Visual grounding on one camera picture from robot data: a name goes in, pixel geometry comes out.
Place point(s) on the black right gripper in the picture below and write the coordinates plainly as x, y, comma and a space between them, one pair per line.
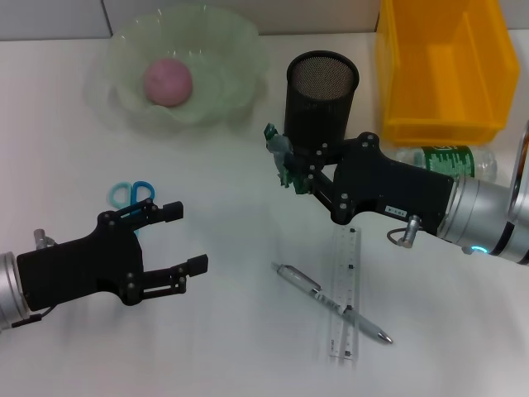
392, 186

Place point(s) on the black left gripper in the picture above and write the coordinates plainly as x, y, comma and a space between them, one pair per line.
82, 269

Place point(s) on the green plastic wrapper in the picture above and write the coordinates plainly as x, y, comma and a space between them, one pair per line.
279, 144

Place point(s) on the pink toy peach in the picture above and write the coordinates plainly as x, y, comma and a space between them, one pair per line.
167, 82

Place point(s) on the white and silver right arm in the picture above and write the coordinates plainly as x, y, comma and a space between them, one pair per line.
479, 211

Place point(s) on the blue and teal scissors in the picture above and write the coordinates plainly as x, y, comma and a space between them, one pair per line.
144, 190

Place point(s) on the clear plastic ruler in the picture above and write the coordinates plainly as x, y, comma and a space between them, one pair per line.
349, 256

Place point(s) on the silver ballpoint pen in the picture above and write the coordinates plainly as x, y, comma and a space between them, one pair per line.
310, 289

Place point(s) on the clear bottle with green label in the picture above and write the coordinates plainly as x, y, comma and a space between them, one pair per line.
448, 159

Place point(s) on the green translucent fruit bowl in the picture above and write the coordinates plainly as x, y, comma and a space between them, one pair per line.
231, 62

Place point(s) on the black mesh cup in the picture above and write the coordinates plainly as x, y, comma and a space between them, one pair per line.
318, 103

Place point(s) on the yellow plastic bin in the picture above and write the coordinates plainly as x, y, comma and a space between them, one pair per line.
413, 82

